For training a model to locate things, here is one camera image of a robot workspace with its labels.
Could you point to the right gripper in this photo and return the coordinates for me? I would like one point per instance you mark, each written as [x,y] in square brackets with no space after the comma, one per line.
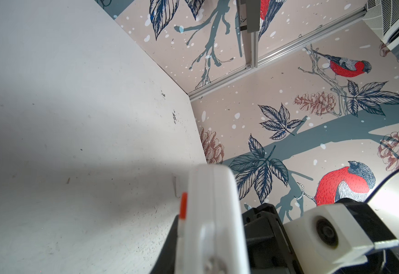
[268,246]

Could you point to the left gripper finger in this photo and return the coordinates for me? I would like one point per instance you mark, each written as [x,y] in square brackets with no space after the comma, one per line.
[165,263]

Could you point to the white mesh wall shelf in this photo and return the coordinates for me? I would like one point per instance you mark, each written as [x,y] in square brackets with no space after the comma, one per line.
[382,17]

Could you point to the white remote control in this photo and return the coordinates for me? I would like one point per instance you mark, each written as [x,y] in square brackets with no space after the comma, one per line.
[211,237]

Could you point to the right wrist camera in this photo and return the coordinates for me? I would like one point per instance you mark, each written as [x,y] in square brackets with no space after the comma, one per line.
[333,236]

